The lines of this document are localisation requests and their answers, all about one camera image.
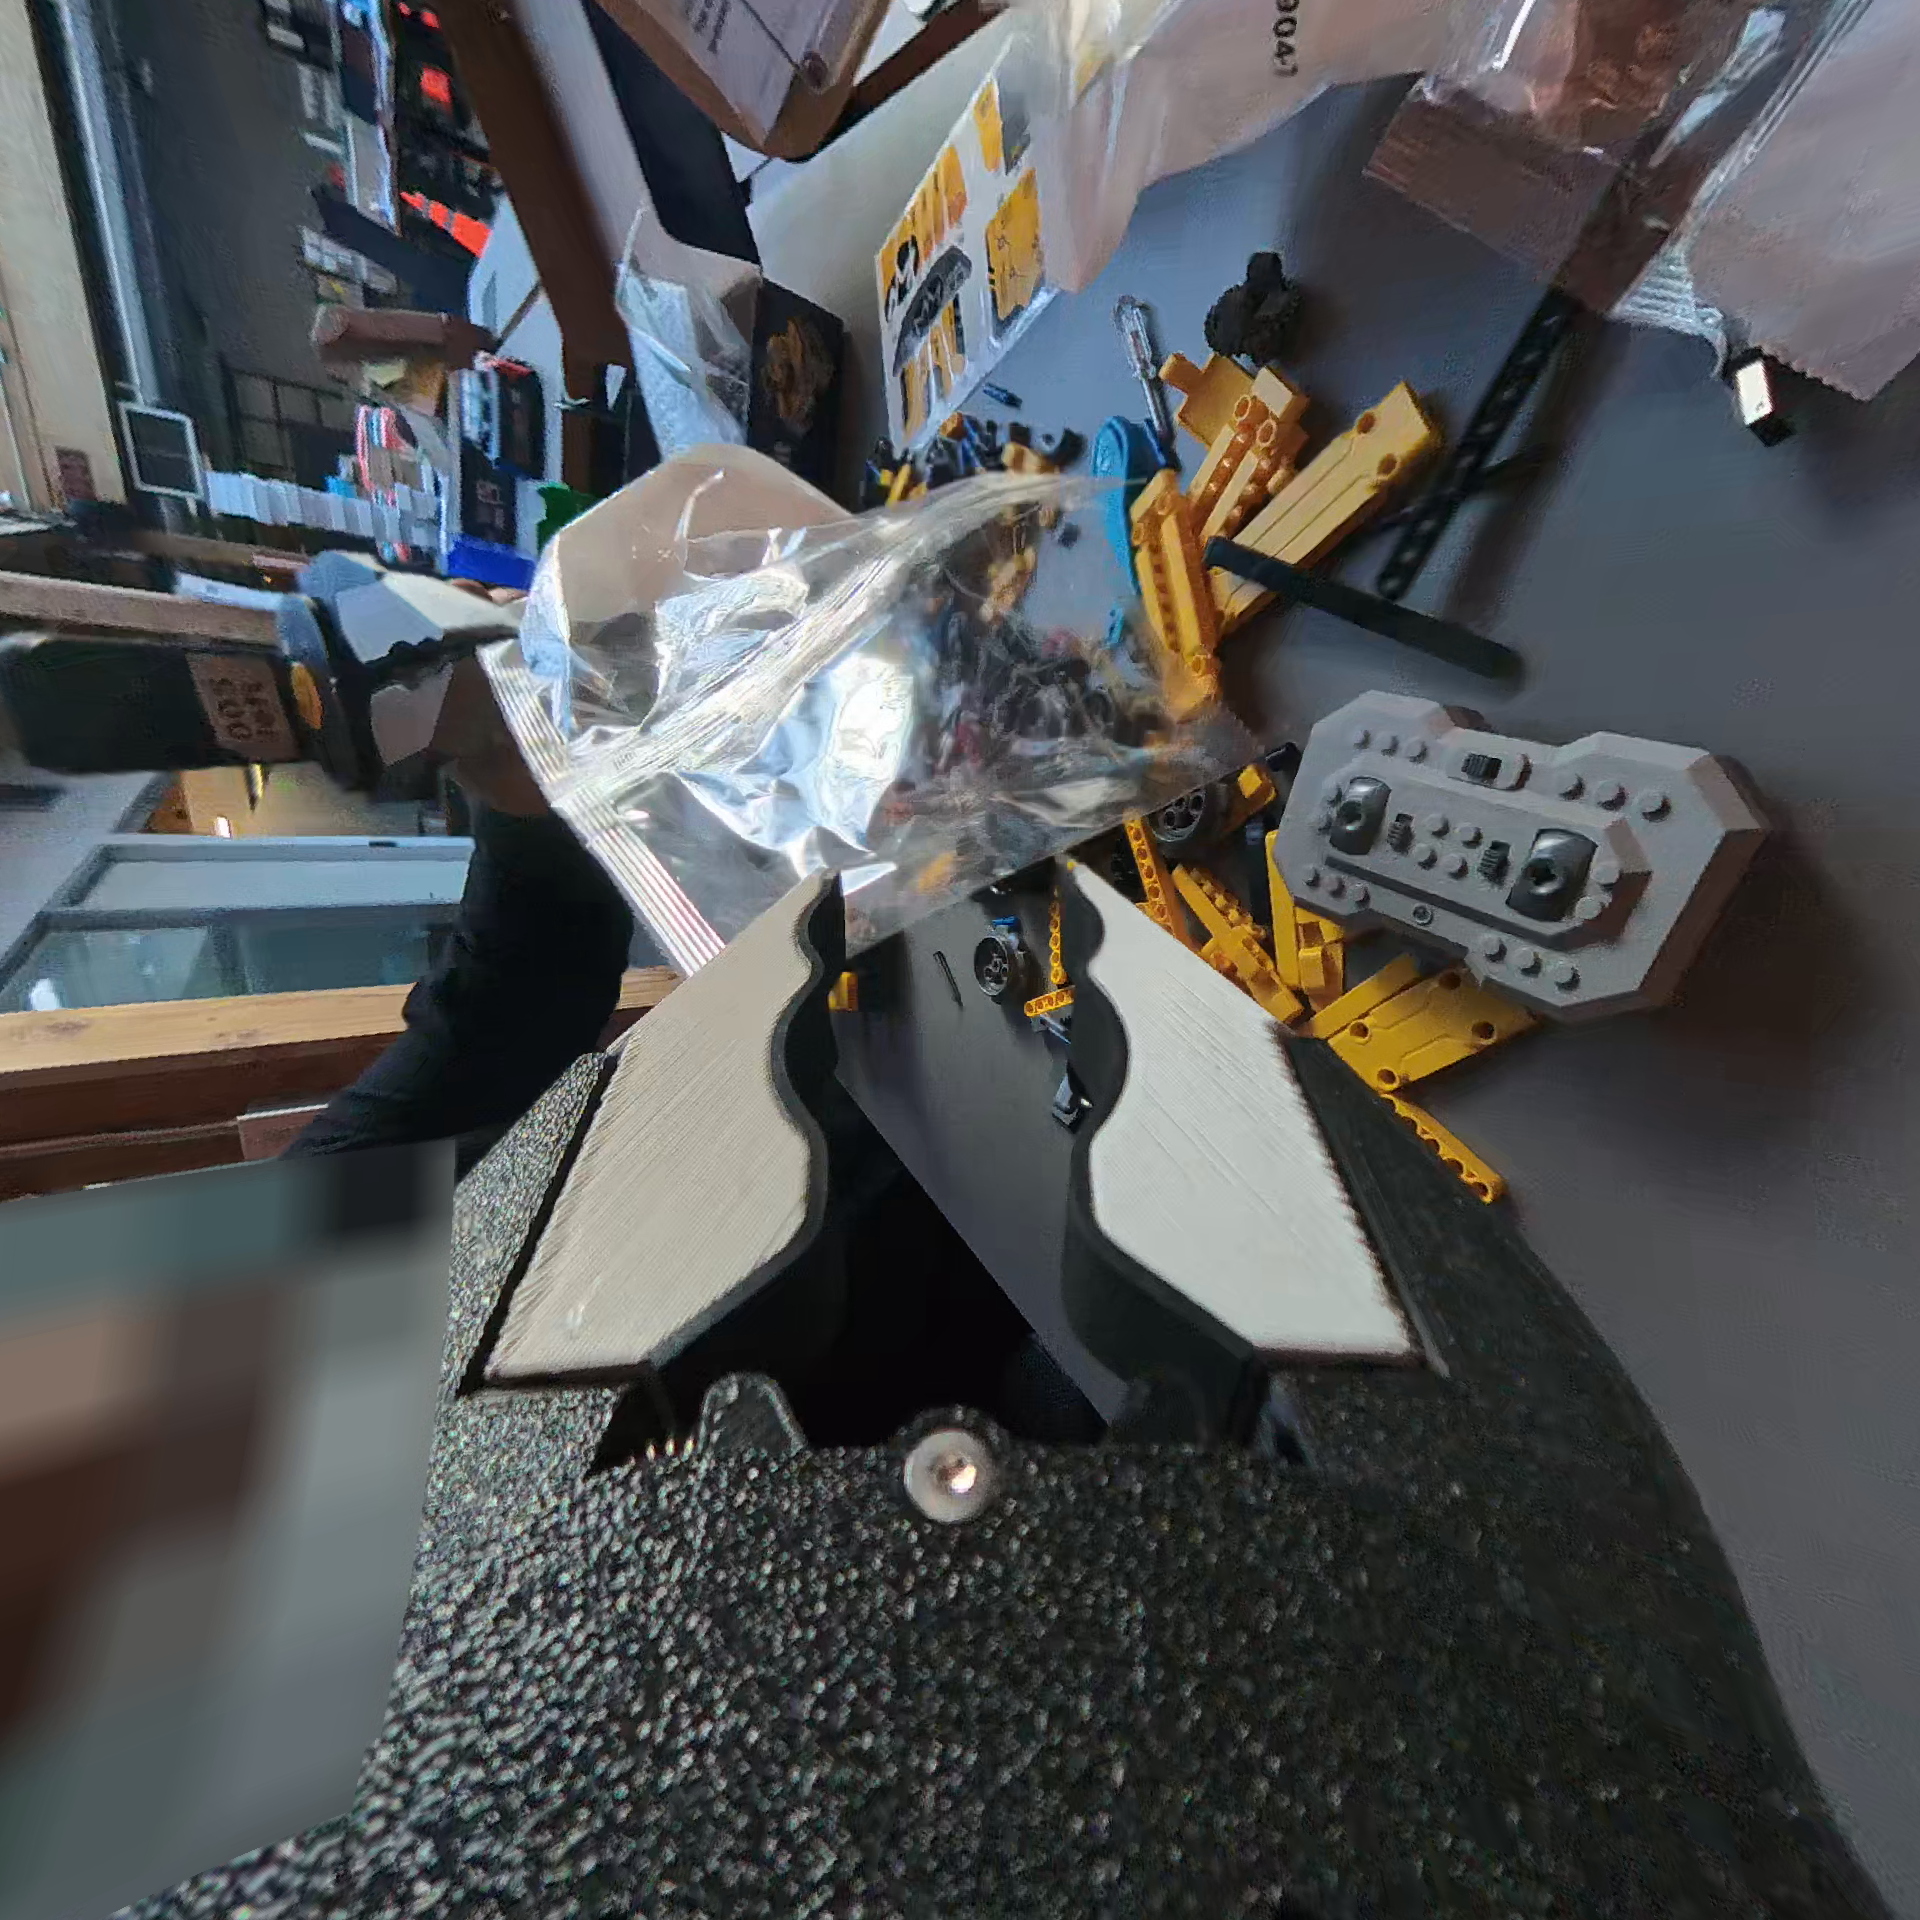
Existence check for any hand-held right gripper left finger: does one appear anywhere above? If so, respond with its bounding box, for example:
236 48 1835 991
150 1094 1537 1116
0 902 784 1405
481 870 847 1390

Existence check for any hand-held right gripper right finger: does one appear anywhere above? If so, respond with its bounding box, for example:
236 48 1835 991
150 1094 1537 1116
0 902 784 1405
1057 861 1427 1403

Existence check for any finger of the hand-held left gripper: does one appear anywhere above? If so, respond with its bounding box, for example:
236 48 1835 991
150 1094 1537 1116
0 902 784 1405
336 550 529 670
368 661 506 771

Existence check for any clear parts bag white header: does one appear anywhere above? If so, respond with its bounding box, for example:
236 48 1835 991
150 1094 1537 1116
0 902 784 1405
481 440 1263 975

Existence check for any bubble wrap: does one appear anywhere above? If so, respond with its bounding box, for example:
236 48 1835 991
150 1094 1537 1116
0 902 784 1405
615 210 754 453

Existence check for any pile of small building pieces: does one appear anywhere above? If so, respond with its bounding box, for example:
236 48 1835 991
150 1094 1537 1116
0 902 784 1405
840 246 1578 1210

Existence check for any person's left forearm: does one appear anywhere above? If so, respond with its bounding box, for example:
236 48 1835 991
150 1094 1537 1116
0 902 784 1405
292 795 640 1156

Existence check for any person's left hand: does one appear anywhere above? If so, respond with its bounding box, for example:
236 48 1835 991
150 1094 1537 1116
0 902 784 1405
442 661 560 822

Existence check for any yellow beams and wheels pile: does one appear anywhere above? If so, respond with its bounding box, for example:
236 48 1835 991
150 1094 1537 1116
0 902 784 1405
971 772 1248 998

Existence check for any grey control hub block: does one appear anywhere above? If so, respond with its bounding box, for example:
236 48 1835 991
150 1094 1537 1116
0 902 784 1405
1272 690 1771 1023

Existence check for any black long beam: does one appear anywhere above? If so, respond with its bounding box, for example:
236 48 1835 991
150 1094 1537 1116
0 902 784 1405
1200 538 1521 682

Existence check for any printed instruction sheet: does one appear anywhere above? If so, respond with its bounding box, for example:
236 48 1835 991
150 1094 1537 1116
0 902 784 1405
662 0 847 139

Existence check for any yellow black sticker sheet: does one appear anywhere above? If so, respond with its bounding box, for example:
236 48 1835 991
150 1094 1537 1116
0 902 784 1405
879 76 1051 440

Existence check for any instruction sheet on wooden board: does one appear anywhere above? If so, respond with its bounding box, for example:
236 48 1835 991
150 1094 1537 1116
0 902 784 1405
600 0 890 165

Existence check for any blue brick separator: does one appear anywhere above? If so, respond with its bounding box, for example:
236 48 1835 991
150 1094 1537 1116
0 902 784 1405
1094 416 1187 602

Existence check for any small screwdriver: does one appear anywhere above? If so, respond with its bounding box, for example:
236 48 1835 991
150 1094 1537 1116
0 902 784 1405
1119 296 1176 440

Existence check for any crumpled empty clear bag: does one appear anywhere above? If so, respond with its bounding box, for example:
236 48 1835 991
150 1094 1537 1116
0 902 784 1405
1366 0 1920 405

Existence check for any wooden post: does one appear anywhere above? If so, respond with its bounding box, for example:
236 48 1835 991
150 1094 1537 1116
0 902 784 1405
0 966 681 1203

